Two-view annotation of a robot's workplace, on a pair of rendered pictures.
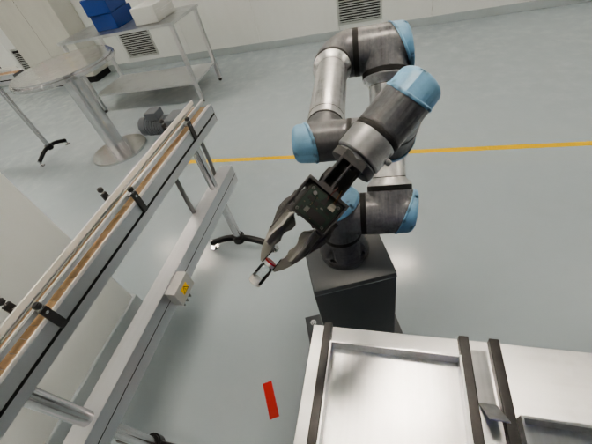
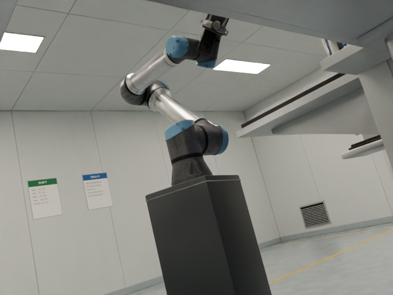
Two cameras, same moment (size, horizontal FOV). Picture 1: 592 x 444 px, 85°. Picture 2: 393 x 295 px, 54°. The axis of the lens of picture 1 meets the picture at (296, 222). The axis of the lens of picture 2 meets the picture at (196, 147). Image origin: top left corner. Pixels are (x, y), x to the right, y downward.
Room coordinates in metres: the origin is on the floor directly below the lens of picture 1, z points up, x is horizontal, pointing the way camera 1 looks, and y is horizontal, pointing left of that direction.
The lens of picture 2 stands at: (-0.01, 1.06, 0.63)
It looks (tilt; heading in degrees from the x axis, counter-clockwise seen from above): 12 degrees up; 297
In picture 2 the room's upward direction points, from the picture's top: 14 degrees counter-clockwise
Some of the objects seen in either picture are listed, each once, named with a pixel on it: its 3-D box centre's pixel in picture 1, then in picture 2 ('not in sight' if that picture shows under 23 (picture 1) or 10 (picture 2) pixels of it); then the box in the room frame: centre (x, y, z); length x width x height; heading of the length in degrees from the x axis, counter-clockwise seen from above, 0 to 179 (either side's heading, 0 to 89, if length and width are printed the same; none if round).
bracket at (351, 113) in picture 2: not in sight; (329, 130); (0.12, 0.02, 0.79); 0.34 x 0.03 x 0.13; 157
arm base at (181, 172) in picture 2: (343, 240); (189, 171); (0.64, -0.12, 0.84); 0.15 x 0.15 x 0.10
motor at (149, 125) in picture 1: (164, 122); not in sight; (1.70, 0.52, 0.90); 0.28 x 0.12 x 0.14; 67
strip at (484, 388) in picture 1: (487, 381); not in sight; (0.15, -0.26, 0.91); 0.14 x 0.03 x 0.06; 157
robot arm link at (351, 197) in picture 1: (341, 213); (183, 140); (0.63, -0.13, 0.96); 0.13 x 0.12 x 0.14; 71
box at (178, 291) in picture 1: (180, 288); not in sight; (0.91, 0.57, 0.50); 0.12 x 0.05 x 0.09; 157
